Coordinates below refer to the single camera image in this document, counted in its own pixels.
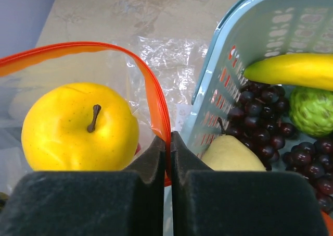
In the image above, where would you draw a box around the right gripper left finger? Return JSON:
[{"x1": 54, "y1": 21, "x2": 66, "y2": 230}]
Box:
[{"x1": 1, "y1": 138, "x2": 165, "y2": 235}]

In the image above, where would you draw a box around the orange tangerine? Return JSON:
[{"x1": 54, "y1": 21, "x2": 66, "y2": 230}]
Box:
[{"x1": 321, "y1": 212, "x2": 333, "y2": 236}]

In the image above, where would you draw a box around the yellow apple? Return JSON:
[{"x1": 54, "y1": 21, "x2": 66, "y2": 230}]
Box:
[{"x1": 21, "y1": 82, "x2": 139, "y2": 171}]

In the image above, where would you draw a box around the green custard apple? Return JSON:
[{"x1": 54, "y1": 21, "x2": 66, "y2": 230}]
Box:
[{"x1": 289, "y1": 86, "x2": 332, "y2": 137}]

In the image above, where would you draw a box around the dark grape bunch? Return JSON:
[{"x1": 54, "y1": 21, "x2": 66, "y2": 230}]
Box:
[{"x1": 226, "y1": 81, "x2": 332, "y2": 215}]

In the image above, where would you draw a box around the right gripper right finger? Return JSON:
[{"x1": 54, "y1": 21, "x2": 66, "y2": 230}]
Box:
[{"x1": 171, "y1": 132, "x2": 329, "y2": 236}]

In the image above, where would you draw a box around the yellow banana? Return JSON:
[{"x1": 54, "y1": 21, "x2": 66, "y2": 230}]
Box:
[{"x1": 243, "y1": 53, "x2": 332, "y2": 91}]

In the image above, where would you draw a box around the pale yellow pear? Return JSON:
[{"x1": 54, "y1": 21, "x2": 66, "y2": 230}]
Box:
[{"x1": 201, "y1": 118, "x2": 266, "y2": 172}]

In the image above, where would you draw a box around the light blue plastic basket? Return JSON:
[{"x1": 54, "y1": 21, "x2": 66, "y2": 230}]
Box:
[{"x1": 181, "y1": 0, "x2": 332, "y2": 156}]

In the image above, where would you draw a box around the clear zip top bag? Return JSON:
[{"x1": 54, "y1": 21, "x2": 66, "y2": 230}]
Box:
[{"x1": 0, "y1": 41, "x2": 172, "y2": 236}]

